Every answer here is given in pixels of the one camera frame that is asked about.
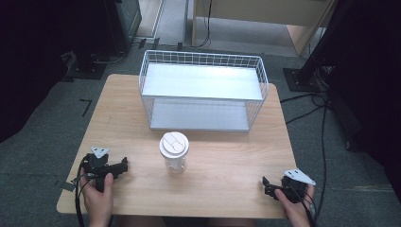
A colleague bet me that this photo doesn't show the thin black hanging cable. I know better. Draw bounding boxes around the thin black hanging cable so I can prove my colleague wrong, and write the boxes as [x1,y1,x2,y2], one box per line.
[192,0,213,49]

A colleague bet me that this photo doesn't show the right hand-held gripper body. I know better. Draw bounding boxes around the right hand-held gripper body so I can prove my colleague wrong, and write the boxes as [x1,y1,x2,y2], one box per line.
[276,168,317,204]

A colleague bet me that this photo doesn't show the dark cabinet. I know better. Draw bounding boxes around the dark cabinet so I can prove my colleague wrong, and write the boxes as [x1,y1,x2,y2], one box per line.
[103,0,143,55]

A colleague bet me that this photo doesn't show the clear plastic cup white lid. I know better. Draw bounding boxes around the clear plastic cup white lid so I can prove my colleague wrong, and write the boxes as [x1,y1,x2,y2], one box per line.
[159,131,190,175]

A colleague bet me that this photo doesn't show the black stand with flat base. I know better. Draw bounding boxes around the black stand with flat base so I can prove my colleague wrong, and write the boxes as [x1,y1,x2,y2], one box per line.
[66,46,109,80]

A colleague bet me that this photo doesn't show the grey tape strip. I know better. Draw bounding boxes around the grey tape strip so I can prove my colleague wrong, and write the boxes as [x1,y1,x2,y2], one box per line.
[61,181,78,192]

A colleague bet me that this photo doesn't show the hand-held gripper black cable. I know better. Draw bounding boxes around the hand-held gripper black cable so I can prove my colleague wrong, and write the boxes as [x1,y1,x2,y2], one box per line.
[296,188,318,227]
[73,157,91,227]

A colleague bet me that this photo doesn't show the light wooden desk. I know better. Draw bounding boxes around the light wooden desk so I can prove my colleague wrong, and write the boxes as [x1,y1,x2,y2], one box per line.
[191,0,337,57]

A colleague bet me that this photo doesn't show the left hand-held gripper black cable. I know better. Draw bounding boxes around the left hand-held gripper black cable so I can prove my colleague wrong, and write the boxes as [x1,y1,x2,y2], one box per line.
[73,157,91,227]

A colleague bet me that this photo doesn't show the long black floor cable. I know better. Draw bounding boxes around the long black floor cable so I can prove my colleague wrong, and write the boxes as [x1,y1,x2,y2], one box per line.
[313,94,331,222]

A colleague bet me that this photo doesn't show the black stand with base plate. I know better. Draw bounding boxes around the black stand with base plate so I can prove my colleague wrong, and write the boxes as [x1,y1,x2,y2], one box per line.
[282,0,351,93]

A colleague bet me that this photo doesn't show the person's left hand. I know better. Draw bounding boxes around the person's left hand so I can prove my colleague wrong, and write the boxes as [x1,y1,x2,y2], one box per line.
[79,168,114,219]

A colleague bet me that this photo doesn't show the person's right hand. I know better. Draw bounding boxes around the person's right hand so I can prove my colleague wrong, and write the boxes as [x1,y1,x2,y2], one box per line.
[273,184,316,222]

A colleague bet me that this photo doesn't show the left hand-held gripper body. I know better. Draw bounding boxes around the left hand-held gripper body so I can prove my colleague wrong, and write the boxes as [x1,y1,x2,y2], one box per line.
[82,146,113,193]

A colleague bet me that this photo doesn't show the right hand-held gripper black cable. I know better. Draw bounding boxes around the right hand-held gripper black cable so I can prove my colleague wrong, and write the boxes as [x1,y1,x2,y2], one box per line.
[296,188,318,227]

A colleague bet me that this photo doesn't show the dark curtain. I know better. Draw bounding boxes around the dark curtain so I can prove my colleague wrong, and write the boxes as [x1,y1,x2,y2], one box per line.
[0,0,110,144]
[327,0,401,202]

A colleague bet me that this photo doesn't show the white wire two-tier shelf rack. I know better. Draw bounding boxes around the white wire two-tier shelf rack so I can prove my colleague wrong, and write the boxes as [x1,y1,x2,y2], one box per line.
[138,49,270,133]

